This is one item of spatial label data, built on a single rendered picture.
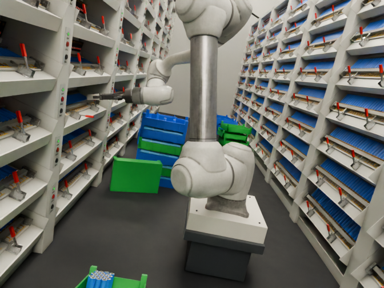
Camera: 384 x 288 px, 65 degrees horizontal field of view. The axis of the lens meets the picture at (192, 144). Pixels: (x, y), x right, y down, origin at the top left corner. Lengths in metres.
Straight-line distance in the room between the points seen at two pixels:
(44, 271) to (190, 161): 0.67
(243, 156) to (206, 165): 0.21
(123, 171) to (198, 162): 0.91
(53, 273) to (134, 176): 0.83
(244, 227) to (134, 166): 0.90
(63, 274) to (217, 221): 0.60
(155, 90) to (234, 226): 0.77
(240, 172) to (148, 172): 0.86
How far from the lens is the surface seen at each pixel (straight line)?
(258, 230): 1.25
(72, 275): 1.28
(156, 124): 1.98
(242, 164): 1.19
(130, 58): 2.50
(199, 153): 1.05
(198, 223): 1.21
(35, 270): 1.31
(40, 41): 1.17
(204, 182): 1.04
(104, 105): 1.83
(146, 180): 1.93
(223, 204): 1.26
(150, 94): 1.56
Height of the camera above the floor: 0.79
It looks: 13 degrees down
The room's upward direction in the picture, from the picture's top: 11 degrees clockwise
